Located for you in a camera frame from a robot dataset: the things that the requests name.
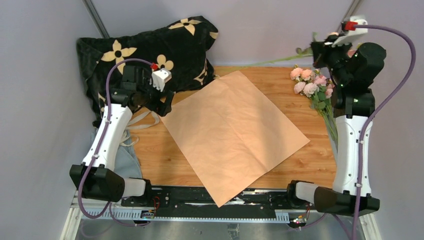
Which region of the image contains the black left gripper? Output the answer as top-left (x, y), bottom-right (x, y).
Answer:
top-left (137, 76), bottom-right (174, 117)

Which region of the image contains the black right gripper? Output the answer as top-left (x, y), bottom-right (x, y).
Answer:
top-left (309, 33), bottom-right (352, 86)

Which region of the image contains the pink fake flower stem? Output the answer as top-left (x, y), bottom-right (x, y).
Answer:
top-left (290, 67), bottom-right (335, 133)
top-left (293, 81), bottom-right (337, 140)
top-left (312, 75), bottom-right (338, 144)
top-left (245, 31), bottom-right (357, 67)

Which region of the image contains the green and peach wrapping paper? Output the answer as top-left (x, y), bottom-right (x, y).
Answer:
top-left (161, 71), bottom-right (309, 207)

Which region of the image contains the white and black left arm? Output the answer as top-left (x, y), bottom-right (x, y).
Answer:
top-left (69, 65), bottom-right (174, 207)

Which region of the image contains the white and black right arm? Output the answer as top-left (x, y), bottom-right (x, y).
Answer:
top-left (285, 41), bottom-right (387, 217)

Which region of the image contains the black floral pillow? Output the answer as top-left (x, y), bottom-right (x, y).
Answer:
top-left (76, 15), bottom-right (219, 127)

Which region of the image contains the light blue cloth bag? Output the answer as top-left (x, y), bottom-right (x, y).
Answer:
top-left (91, 129), bottom-right (143, 180)

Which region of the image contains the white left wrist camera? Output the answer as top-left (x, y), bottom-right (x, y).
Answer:
top-left (151, 68), bottom-right (172, 92)

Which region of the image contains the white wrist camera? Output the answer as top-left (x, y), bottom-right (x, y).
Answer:
top-left (151, 68), bottom-right (172, 92)
top-left (331, 15), bottom-right (368, 47)

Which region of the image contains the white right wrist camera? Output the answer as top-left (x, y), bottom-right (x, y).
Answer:
top-left (331, 15), bottom-right (368, 47)

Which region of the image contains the cream ribbon strap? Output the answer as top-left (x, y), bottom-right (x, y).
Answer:
top-left (119, 110), bottom-right (161, 147)

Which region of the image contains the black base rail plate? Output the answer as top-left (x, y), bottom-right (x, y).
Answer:
top-left (120, 185), bottom-right (314, 223)

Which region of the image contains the aluminium frame rail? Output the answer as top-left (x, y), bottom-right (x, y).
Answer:
top-left (59, 186), bottom-right (382, 240)

